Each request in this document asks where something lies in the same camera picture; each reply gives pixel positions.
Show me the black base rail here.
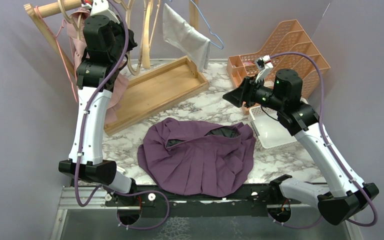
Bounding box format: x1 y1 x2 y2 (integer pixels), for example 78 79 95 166
105 183 295 223

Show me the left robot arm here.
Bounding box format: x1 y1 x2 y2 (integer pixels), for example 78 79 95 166
58 14 137 206

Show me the small white blue box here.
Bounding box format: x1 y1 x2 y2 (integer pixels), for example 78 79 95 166
116 166 127 175

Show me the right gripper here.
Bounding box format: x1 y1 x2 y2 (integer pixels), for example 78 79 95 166
223 74 285 112

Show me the pink skirt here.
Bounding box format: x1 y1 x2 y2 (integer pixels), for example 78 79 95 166
66 7 129 124

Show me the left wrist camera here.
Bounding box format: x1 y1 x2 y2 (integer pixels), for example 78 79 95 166
81 0 121 24

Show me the pink wire hanger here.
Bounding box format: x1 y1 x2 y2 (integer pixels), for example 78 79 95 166
34 6 79 103

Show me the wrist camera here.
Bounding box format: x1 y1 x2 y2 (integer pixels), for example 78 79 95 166
81 0 121 24
254 55 274 83

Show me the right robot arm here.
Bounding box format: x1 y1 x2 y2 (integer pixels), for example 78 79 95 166
223 68 379 226

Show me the white skirt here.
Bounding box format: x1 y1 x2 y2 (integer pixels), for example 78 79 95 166
162 3 211 72

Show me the blue wire hanger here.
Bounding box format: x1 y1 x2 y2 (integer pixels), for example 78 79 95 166
163 0 224 51

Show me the white perforated basket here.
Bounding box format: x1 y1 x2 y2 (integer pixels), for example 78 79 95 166
248 105 299 151

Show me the purple garment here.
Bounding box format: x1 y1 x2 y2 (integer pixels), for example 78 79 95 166
137 118 256 198

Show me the orange plastic desk organizer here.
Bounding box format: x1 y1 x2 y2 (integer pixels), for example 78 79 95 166
226 19 331 116

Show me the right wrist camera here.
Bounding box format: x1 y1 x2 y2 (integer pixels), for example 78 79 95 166
254 55 274 83

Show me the wooden clothes rack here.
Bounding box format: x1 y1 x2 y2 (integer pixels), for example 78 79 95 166
24 1 209 136

